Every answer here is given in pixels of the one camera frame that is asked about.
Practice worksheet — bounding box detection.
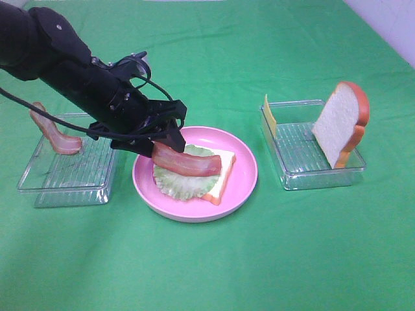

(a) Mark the yellow cheese slice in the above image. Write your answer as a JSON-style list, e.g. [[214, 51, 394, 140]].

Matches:
[[263, 94, 277, 139]]

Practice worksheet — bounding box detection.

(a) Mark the pink round plate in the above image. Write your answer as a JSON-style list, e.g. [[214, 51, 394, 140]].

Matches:
[[132, 126, 258, 223]]

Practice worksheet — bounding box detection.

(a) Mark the left clear plastic tray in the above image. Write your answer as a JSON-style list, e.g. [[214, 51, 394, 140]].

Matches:
[[17, 125, 119, 208]]

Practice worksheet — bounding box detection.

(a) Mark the green tablecloth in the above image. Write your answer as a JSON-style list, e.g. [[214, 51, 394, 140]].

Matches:
[[1, 1, 414, 310]]

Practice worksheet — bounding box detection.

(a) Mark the right clear plastic tray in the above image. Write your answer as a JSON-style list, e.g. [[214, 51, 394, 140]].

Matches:
[[261, 99, 366, 190]]

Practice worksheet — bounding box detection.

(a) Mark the green lettuce leaf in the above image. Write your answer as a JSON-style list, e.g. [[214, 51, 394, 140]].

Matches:
[[153, 144, 220, 201]]

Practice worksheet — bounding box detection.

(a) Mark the bacon strip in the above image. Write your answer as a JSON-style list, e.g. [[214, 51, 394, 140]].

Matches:
[[152, 143, 222, 177], [30, 110, 82, 155]]

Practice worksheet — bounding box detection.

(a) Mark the bread slice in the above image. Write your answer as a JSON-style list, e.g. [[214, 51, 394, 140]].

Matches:
[[201, 148, 236, 205], [312, 81, 370, 169]]

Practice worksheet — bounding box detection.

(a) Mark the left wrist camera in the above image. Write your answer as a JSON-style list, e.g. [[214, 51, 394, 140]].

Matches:
[[110, 51, 151, 79]]

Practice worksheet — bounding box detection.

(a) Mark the clear plastic tray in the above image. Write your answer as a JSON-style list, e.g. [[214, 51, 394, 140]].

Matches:
[[261, 99, 366, 190], [17, 125, 119, 208]]

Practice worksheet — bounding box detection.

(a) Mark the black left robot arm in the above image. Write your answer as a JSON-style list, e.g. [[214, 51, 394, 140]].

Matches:
[[1, 3, 187, 157]]

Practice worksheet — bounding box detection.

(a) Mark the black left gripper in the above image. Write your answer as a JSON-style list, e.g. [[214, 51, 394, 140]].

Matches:
[[88, 100, 187, 158]]

